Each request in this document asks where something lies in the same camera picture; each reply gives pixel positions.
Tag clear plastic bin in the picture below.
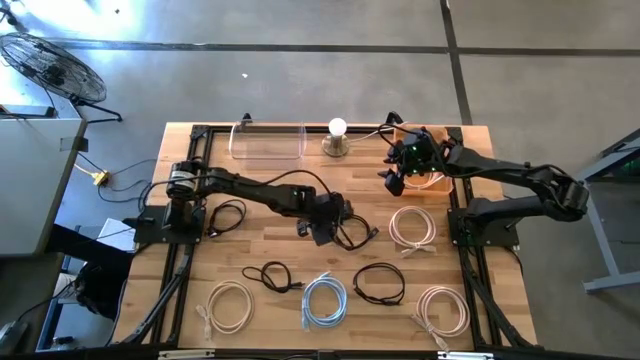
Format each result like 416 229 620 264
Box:
228 121 307 161

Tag white bulb wooden base lamp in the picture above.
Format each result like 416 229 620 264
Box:
321 117 351 159

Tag orange wooden bin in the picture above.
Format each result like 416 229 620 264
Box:
392 125 455 196

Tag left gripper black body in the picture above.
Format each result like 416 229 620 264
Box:
297 191 354 247

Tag black floor cable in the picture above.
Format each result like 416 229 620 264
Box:
74 152 161 206

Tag white lamp cord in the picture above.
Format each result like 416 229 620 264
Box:
348 122 401 144

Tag white paper sheet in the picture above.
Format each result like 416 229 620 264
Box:
97 217 139 254

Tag black floor fan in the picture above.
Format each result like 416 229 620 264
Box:
0 32 124 124

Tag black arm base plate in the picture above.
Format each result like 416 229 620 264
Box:
447 207 521 249
123 204 206 245

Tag grey cabinet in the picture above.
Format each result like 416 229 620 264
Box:
0 104 89 257

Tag light blue cable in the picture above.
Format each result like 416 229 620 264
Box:
301 271 349 332

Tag cream cable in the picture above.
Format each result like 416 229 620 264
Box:
195 279 255 342
410 285 471 351
388 204 438 257
402 169 446 191

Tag black USB cable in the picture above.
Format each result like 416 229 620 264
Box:
206 198 248 239
241 260 305 294
352 262 406 307
329 213 380 252

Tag grey metal table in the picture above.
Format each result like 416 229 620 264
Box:
574 127 640 294

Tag black chair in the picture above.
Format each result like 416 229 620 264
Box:
44 224 136 321

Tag black aluminium table frame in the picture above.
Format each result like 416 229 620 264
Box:
112 122 539 351

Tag silver metal bracket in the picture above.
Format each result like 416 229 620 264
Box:
158 349 216 360
437 350 495 360

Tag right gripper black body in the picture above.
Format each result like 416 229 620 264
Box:
382 127 449 198

